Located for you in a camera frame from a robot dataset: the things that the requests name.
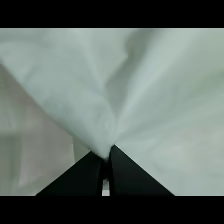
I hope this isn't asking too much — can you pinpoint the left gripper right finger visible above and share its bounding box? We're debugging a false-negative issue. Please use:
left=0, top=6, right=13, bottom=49
left=109, top=144, right=175, bottom=197

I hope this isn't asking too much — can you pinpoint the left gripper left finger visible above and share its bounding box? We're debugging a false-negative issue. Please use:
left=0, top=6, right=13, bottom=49
left=35, top=150, right=103, bottom=197

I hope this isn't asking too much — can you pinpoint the white garment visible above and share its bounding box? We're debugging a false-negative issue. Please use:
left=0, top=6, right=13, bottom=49
left=0, top=28, right=224, bottom=197

